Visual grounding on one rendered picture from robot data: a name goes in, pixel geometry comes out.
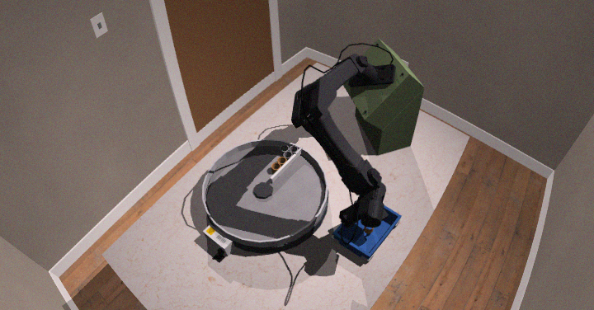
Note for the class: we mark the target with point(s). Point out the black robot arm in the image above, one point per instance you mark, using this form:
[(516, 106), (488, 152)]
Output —
[(317, 98)]

